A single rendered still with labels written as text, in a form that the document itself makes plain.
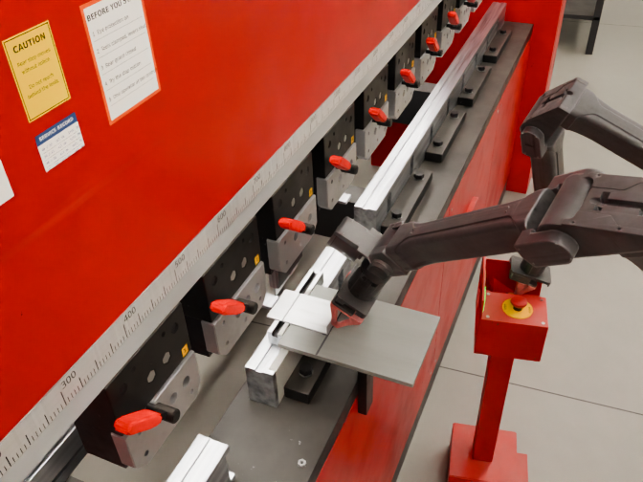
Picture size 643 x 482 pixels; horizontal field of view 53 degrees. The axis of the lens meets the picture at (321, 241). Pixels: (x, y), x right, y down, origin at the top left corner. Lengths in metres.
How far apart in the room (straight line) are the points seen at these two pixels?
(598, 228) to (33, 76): 0.54
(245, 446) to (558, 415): 1.47
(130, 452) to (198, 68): 0.46
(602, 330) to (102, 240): 2.37
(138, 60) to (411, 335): 0.77
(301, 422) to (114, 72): 0.81
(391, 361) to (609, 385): 1.53
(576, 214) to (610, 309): 2.22
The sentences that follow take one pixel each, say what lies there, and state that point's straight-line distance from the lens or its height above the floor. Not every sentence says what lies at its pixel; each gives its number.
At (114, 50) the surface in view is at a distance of 0.66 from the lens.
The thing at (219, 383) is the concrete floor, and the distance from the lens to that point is 2.52.
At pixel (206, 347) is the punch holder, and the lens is 0.97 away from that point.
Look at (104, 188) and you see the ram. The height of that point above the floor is 1.55.
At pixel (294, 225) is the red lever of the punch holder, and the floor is 1.30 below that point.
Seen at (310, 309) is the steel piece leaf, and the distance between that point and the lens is 1.29.
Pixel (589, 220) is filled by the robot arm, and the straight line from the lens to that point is 0.72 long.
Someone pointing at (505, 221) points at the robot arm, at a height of 1.43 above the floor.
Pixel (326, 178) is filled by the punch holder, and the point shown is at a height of 1.25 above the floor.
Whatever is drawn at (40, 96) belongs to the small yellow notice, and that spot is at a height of 1.67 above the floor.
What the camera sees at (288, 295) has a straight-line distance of 1.32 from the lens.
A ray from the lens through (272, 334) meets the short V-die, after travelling 1.26.
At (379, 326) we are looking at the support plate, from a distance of 1.26.
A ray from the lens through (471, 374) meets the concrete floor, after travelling 2.54.
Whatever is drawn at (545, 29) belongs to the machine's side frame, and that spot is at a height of 0.86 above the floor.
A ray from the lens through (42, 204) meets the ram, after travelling 0.61.
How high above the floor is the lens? 1.89
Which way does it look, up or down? 37 degrees down
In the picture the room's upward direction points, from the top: 2 degrees counter-clockwise
